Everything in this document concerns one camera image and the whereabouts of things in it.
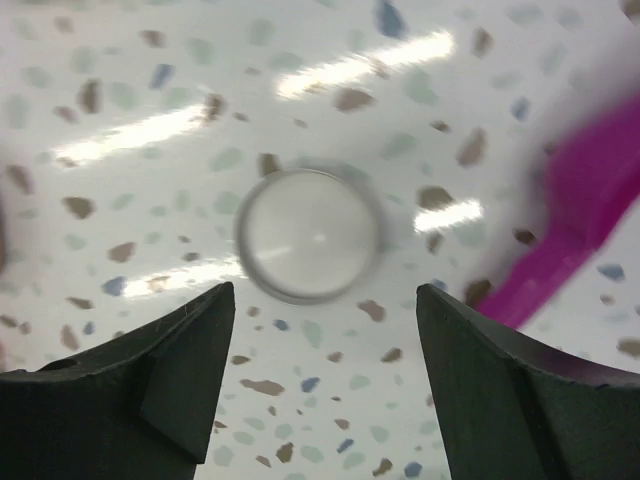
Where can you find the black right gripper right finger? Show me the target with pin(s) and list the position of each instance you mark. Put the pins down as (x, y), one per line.
(511, 407)

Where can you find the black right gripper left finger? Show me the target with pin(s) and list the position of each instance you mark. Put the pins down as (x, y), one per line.
(140, 406)

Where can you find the magenta plastic scoop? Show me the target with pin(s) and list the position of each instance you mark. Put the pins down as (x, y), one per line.
(590, 182)

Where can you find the round silver jar lid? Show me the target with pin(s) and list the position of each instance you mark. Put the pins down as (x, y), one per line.
(307, 237)

